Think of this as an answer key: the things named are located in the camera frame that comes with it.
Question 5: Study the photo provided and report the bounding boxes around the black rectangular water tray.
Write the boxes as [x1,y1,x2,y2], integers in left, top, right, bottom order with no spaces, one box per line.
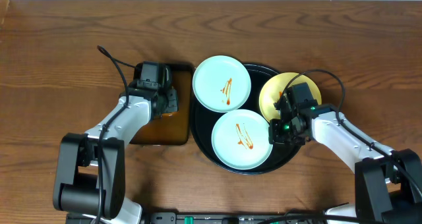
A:
[131,62,193,145]

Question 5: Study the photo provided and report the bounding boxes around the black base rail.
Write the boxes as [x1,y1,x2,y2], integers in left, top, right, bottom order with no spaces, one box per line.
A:
[65,211,330,224]

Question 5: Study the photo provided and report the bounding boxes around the round black serving tray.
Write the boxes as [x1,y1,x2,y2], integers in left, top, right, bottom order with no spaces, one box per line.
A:
[190,63,300,175]

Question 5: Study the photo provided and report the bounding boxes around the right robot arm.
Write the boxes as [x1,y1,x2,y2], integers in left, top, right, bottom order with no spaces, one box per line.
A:
[269,104,421,223]

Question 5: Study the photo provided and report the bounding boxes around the light blue plate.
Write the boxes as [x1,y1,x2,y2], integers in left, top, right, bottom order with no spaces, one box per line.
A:
[211,109,273,170]
[193,55,251,113]

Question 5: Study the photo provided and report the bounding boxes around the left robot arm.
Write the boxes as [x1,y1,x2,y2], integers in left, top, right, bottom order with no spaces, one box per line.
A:
[53,88,178,223]

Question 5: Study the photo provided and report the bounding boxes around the yellow plate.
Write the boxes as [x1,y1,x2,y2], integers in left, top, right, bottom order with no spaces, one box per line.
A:
[259,72,322,122]

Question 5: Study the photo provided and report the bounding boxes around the green and orange sponge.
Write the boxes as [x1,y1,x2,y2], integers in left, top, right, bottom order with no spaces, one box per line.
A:
[154,111,178,119]

